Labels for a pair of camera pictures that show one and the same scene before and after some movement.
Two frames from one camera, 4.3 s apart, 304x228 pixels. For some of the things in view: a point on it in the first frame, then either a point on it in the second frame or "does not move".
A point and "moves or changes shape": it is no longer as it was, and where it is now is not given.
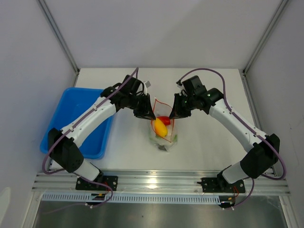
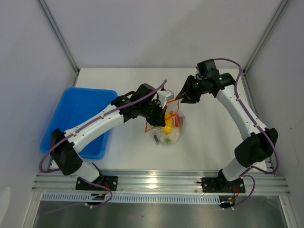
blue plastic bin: (96, 142) does not move
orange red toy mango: (166, 119) moves or changes shape
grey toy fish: (162, 147) → (156, 139)
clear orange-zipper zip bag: (166, 143) moves or changes shape
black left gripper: (146, 112) → (159, 119)
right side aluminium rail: (253, 105) does not move
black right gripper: (177, 112) → (184, 94)
